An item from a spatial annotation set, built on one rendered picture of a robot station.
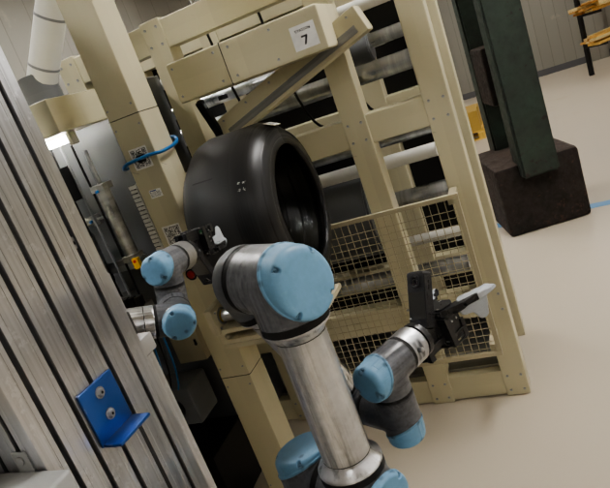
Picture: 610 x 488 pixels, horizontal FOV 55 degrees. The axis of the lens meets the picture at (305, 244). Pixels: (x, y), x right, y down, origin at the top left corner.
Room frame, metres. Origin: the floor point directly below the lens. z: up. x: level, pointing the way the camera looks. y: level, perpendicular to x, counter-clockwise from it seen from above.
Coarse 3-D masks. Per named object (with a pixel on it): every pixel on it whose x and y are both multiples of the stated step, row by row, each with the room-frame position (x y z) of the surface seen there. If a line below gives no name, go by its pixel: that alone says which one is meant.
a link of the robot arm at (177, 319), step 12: (168, 300) 1.30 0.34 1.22; (180, 300) 1.28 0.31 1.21; (132, 312) 1.23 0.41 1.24; (144, 312) 1.23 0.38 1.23; (156, 312) 1.23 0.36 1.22; (168, 312) 1.22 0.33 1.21; (180, 312) 1.21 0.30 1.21; (192, 312) 1.23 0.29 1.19; (144, 324) 1.21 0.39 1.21; (156, 324) 1.22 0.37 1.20; (168, 324) 1.21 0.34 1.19; (180, 324) 1.21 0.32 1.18; (192, 324) 1.22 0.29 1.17; (156, 336) 1.23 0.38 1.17; (168, 336) 1.21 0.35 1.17; (180, 336) 1.21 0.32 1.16
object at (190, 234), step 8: (208, 224) 1.56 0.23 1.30; (184, 232) 1.55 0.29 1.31; (192, 232) 1.51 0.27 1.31; (200, 232) 1.54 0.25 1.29; (208, 232) 1.55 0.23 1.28; (176, 240) 1.49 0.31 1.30; (184, 240) 1.50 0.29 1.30; (192, 240) 1.50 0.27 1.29; (200, 240) 1.53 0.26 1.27; (208, 240) 1.53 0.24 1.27; (200, 248) 1.53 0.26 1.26; (208, 248) 1.52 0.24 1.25; (208, 256) 1.53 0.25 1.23
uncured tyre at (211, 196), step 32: (256, 128) 1.93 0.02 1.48; (192, 160) 1.94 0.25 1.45; (224, 160) 1.84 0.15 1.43; (256, 160) 1.80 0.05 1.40; (288, 160) 2.23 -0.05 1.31; (192, 192) 1.83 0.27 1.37; (224, 192) 1.77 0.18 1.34; (256, 192) 1.74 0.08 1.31; (288, 192) 2.28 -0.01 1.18; (320, 192) 2.15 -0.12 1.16; (192, 224) 1.81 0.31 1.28; (224, 224) 1.75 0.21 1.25; (256, 224) 1.71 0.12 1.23; (288, 224) 2.27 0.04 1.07; (320, 224) 2.18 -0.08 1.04
